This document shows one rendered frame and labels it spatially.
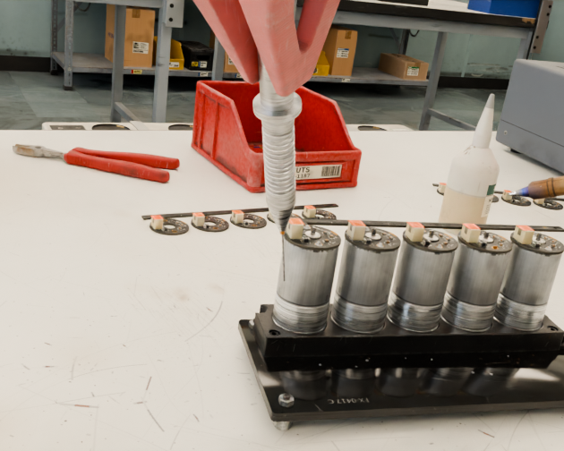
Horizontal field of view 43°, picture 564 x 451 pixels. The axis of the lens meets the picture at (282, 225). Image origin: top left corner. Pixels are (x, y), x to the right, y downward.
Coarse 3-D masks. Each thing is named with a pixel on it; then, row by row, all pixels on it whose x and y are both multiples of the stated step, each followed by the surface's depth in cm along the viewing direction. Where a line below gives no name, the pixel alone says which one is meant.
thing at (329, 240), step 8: (304, 232) 31; (320, 232) 31; (328, 232) 31; (288, 240) 30; (296, 240) 30; (304, 240) 30; (312, 240) 30; (320, 240) 30; (328, 240) 30; (336, 240) 31; (304, 248) 30; (312, 248) 30; (320, 248) 30; (328, 248) 30
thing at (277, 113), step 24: (264, 72) 22; (264, 96) 23; (288, 96) 23; (264, 120) 23; (288, 120) 23; (264, 144) 24; (288, 144) 24; (264, 168) 25; (288, 168) 25; (288, 192) 26
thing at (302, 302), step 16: (288, 256) 30; (304, 256) 30; (320, 256) 30; (336, 256) 31; (288, 272) 31; (304, 272) 30; (320, 272) 30; (288, 288) 31; (304, 288) 30; (320, 288) 31; (288, 304) 31; (304, 304) 31; (320, 304) 31; (288, 320) 31; (304, 320) 31; (320, 320) 31
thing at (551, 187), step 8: (560, 176) 30; (528, 184) 31; (536, 184) 30; (544, 184) 30; (552, 184) 30; (560, 184) 30; (536, 192) 30; (544, 192) 30; (552, 192) 30; (560, 192) 30
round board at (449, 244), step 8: (424, 232) 33; (440, 232) 33; (408, 240) 32; (424, 240) 32; (440, 240) 32; (448, 240) 32; (456, 240) 33; (424, 248) 31; (432, 248) 31; (440, 248) 31; (448, 248) 32; (456, 248) 32
